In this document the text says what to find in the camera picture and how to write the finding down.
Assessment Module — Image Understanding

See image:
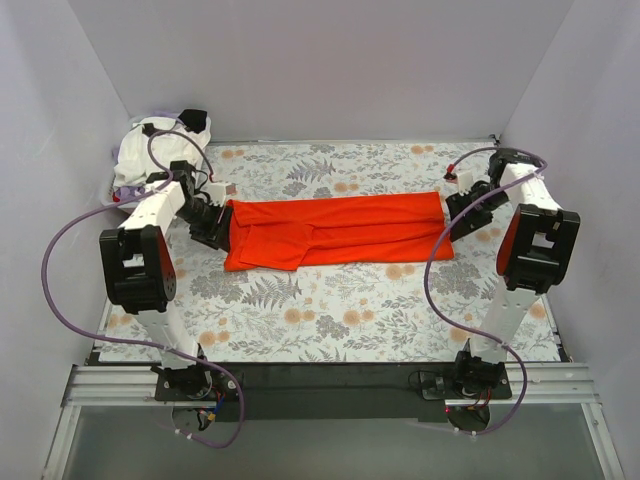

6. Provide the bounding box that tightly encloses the black garment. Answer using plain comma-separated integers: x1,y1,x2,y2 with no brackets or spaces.
178,109,208,134

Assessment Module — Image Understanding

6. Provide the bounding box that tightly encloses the purple garment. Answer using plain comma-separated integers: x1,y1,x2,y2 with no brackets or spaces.
112,185,146,203

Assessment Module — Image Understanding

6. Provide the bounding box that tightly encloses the orange t shirt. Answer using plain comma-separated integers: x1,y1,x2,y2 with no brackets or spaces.
224,192,454,272

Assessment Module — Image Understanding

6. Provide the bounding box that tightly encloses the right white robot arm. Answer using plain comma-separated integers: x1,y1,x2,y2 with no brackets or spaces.
445,147,581,398

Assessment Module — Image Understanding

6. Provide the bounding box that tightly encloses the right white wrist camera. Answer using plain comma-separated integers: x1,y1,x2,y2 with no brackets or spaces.
444,169,474,195

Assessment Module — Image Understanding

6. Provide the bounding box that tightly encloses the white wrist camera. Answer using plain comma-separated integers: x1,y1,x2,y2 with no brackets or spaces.
444,169,474,195
204,182,237,207

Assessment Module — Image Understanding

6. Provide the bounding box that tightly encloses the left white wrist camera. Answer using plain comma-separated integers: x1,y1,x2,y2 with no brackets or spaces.
204,182,237,207

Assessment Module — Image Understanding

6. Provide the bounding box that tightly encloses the aluminium frame rail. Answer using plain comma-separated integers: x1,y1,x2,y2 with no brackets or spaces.
62,365,163,407

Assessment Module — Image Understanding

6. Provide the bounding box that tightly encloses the floral table mat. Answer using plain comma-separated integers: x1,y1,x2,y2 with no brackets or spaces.
99,141,560,365

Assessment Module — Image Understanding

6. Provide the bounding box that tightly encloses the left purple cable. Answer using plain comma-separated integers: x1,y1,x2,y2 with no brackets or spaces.
40,128,246,449

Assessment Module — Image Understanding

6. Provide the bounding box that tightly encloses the white laundry basket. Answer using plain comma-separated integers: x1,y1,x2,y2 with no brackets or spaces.
104,109,211,204

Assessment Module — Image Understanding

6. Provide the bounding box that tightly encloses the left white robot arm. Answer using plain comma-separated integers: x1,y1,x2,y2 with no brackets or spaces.
99,161,232,399

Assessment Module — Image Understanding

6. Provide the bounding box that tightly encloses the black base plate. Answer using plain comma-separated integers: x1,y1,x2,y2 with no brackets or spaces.
151,362,512,423

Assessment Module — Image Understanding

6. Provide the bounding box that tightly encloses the white t shirt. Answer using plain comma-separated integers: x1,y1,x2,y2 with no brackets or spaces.
112,113,212,187

